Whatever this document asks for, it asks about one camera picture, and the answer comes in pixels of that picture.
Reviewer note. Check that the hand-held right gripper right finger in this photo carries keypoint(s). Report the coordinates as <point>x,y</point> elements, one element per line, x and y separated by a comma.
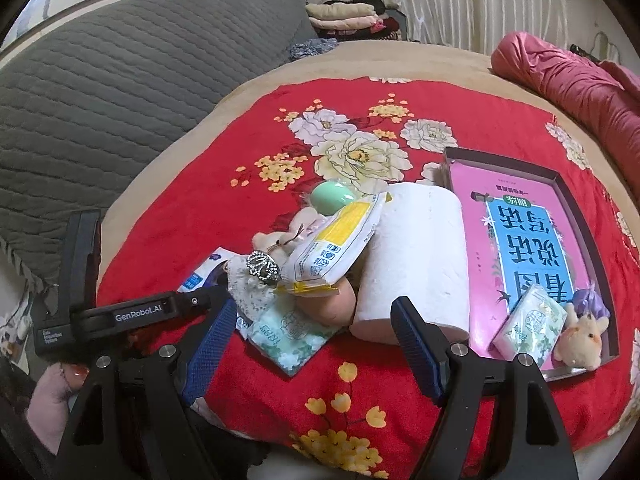
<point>415,345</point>

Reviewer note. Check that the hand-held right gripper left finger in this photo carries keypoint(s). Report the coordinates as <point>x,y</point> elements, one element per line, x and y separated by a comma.
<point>212,345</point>

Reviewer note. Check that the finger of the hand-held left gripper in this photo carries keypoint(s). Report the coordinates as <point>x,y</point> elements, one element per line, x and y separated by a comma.
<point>200,300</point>

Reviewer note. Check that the blue white tissue packet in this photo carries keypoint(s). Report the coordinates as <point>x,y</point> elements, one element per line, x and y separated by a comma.
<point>200,272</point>

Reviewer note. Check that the white floral scrunchie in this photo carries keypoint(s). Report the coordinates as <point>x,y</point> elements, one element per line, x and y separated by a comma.
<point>250,295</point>

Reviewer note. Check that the rhinestone hair clip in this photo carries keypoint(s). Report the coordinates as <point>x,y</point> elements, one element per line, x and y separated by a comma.
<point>262,265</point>

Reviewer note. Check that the green tissue packet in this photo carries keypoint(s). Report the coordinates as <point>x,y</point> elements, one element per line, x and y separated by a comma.
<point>530,325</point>
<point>290,335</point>

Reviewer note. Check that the peach round sponge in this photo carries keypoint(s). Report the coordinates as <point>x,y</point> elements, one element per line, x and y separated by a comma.
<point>332,305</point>

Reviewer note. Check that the white toilet paper roll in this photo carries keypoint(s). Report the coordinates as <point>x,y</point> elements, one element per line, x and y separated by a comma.
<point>415,245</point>

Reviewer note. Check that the cream plush rabbit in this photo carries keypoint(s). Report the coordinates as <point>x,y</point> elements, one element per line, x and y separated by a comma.
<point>582,340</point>
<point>300,220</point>

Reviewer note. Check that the yellow wet wipes packet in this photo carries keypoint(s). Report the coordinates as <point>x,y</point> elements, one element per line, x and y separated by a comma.
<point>325,250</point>

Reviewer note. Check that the green egg-shaped sponge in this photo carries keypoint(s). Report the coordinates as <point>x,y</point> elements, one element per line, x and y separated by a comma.
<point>330,197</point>

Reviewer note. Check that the purple scrunchie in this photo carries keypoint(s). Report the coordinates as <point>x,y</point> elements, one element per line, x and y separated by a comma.
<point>587,302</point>

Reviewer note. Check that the person's left hand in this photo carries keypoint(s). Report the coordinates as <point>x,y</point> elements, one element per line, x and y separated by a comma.
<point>50,400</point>

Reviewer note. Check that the red floral blanket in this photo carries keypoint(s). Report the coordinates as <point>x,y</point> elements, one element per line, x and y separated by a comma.
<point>200,185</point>

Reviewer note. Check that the pink book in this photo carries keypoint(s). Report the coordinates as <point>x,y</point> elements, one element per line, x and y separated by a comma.
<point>480,240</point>

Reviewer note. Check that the grey quilted cover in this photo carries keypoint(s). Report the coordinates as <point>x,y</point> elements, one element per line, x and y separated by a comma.
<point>100,85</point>

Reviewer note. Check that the blue patterned cloth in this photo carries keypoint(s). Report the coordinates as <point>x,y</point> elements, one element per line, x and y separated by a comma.
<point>312,49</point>

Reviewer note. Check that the beige bed sheet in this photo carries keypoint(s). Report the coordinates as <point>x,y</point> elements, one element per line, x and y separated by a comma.
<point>350,60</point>

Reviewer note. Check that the pink rolled quilt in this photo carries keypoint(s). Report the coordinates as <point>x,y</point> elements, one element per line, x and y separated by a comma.
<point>575,85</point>

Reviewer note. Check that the pink folded garment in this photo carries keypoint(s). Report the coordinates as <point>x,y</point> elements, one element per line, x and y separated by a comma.
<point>345,22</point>

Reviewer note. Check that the dark red garment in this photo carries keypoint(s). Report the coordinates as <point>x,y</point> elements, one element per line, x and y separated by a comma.
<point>390,30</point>

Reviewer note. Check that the cream folded garment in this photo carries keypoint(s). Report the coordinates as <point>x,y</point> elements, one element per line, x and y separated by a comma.
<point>335,10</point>

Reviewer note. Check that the small black device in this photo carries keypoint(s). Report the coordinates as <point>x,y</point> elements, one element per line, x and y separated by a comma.
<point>585,51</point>

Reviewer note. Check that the white pleated curtain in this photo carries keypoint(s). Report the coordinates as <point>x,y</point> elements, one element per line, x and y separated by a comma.
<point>475,0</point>

